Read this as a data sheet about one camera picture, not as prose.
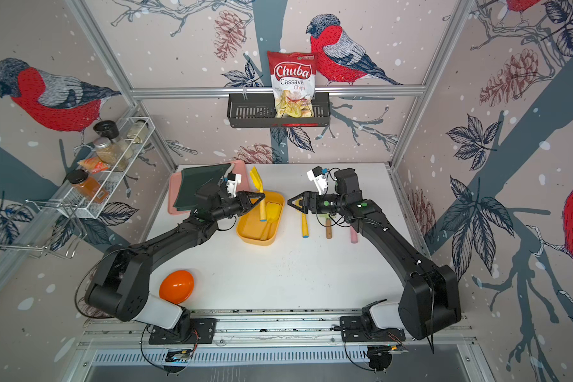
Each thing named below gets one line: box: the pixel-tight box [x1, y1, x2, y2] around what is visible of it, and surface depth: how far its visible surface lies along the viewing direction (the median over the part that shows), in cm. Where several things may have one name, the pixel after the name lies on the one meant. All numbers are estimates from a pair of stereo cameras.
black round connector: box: [367, 345, 393, 372], surface depth 71 cm
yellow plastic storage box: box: [236, 190, 285, 247], surface depth 95 cm
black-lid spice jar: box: [92, 120, 120, 141], surface depth 75 cm
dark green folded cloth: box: [173, 163, 231, 211], surface depth 120 cm
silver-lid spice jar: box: [93, 136, 123, 165], surface depth 74 cm
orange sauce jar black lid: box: [66, 169, 110, 204], surface depth 67 cm
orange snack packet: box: [77, 156, 110, 175], surface depth 72 cm
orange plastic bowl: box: [159, 270, 195, 305], surface depth 81 cm
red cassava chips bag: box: [267, 50, 318, 119], surface depth 85 cm
